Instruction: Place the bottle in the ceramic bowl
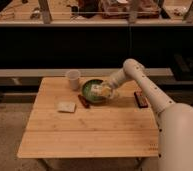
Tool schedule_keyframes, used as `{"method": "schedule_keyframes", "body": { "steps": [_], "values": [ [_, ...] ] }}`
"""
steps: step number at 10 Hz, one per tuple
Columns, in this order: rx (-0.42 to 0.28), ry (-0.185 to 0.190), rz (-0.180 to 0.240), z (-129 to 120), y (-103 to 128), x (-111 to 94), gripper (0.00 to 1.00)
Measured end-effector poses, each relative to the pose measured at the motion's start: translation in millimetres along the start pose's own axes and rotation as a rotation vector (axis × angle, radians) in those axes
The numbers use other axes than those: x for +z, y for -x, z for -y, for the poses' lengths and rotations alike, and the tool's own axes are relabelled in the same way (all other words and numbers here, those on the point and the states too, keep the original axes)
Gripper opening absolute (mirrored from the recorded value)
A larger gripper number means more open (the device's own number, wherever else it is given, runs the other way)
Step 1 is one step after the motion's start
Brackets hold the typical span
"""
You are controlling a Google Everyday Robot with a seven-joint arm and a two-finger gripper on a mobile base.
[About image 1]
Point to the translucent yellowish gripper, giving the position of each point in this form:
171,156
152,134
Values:
108,92

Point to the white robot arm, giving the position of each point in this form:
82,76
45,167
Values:
175,120

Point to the green ceramic bowl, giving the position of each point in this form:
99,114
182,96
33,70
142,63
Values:
89,95

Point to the dark red marker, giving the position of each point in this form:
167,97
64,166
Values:
83,101

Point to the red black small box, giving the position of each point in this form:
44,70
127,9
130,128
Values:
140,99

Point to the white plastic cup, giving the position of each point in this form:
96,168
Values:
73,77

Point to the wooden folding table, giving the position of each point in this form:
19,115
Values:
115,129

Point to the long workbench shelf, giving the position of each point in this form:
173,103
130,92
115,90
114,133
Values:
96,13

